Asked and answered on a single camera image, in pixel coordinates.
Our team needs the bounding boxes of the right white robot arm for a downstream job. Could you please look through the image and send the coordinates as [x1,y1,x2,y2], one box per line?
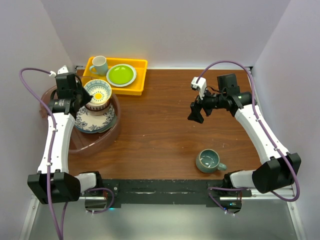
[188,73,301,197]

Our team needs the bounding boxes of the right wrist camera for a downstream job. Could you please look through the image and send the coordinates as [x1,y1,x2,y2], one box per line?
[190,77,207,100]

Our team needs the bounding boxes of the yellow rim blue bowl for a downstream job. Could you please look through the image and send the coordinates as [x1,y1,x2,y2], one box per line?
[84,79,112,106]

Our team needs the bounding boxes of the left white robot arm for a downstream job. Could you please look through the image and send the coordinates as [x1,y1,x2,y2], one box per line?
[27,72,104,205]

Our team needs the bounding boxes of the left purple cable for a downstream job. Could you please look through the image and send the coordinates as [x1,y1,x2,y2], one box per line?
[19,67,116,240]

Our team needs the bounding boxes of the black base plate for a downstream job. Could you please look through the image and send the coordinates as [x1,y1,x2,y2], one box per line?
[102,179,252,209]

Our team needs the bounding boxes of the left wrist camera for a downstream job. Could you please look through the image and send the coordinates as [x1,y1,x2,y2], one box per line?
[49,65,69,78]

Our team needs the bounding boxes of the pale green white mug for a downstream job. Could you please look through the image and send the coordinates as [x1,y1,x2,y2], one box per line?
[89,55,109,76]

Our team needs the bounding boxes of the purple cable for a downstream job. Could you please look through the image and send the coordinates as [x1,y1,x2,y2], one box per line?
[196,59,301,217]
[19,67,116,240]

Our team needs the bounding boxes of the white bowl orange rim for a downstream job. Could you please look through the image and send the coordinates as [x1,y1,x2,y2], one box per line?
[85,100,110,112]

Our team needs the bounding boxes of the lime green plate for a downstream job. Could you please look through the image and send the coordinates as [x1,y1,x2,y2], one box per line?
[106,63,137,87]

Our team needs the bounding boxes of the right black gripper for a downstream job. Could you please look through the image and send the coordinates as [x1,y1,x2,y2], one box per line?
[187,84,226,124]

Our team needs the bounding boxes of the green rim lettered plate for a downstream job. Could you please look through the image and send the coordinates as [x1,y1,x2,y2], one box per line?
[75,115,118,134]

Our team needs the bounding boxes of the dark floral plate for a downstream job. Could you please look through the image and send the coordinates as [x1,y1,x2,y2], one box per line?
[75,104,116,131]

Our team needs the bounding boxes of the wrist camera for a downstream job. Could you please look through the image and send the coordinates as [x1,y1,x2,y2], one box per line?
[190,77,207,100]
[49,65,69,78]

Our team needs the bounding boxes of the red patterned bowl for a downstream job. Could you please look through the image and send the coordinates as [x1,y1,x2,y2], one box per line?
[85,105,110,116]

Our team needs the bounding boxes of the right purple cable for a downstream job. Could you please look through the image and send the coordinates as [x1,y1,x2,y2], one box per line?
[196,59,301,217]

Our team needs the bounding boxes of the teal ceramic mug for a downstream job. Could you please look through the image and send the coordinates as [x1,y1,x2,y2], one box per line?
[195,149,227,174]

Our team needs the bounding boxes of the clear pink plastic bin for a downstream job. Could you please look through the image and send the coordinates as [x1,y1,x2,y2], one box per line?
[41,76,121,156]

